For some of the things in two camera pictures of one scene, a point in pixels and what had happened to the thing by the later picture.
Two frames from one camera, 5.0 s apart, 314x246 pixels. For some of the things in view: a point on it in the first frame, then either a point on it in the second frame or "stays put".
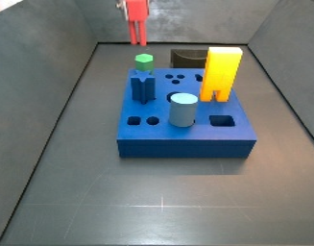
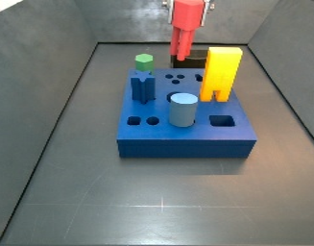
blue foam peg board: (221, 135) stays put
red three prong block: (138, 12) -> (187, 17)
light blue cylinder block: (183, 110) stays put
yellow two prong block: (221, 67) stays put
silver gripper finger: (122, 5) -> (171, 4)
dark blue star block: (142, 84) stays put
